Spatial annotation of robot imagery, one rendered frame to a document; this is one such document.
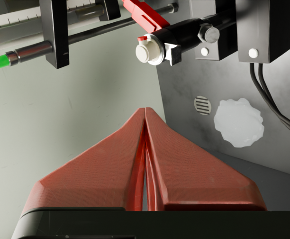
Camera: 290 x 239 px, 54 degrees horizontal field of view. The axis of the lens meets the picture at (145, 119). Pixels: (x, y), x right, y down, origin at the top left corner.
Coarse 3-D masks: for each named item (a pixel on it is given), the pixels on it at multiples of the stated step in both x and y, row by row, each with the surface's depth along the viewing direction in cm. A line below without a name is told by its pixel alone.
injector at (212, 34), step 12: (228, 12) 32; (180, 24) 27; (192, 24) 27; (204, 24) 27; (216, 24) 30; (228, 24) 32; (156, 36) 24; (168, 36) 25; (180, 36) 26; (192, 36) 27; (204, 36) 26; (216, 36) 26
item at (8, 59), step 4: (8, 52) 36; (12, 52) 36; (0, 56) 35; (4, 56) 35; (8, 56) 35; (12, 56) 36; (16, 56) 36; (0, 60) 35; (4, 60) 35; (8, 60) 35; (12, 60) 36; (16, 60) 36; (0, 64) 35; (4, 64) 35; (8, 64) 36; (12, 64) 36
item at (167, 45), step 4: (164, 44) 24; (168, 44) 24; (172, 44) 24; (176, 44) 24; (164, 48) 24; (168, 48) 24; (180, 48) 23; (168, 52) 24; (180, 52) 24; (164, 56) 25; (168, 56) 25; (180, 56) 24
